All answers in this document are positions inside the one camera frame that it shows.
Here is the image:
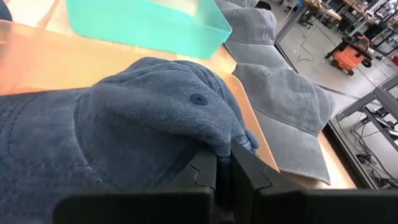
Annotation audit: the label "grey cap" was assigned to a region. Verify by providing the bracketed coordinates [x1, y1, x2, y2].
[231, 63, 336, 185]
[214, 0, 293, 70]

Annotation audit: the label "cluttered wooden workbench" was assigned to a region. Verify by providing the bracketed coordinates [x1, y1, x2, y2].
[303, 0, 343, 21]

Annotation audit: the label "dark blue cap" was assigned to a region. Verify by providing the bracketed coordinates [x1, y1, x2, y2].
[0, 56, 259, 224]

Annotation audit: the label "grey metal table frame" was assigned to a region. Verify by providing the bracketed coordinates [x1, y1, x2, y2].
[335, 73, 398, 153]

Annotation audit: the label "grey metal table leg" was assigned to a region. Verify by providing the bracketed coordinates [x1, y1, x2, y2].
[275, 0, 308, 43]

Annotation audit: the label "black floor cables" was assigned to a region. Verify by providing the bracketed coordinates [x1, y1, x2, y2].
[349, 124, 398, 189]

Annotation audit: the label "orange shop vacuum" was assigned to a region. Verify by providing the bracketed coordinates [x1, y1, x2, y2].
[325, 34, 374, 77]

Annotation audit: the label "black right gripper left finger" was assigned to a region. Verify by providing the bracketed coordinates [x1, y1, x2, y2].
[52, 146, 218, 224]

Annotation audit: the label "teal plastic bin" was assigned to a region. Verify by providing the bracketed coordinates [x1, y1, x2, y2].
[65, 0, 233, 60]

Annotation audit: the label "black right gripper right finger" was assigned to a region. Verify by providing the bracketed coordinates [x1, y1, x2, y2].
[230, 141, 398, 224]

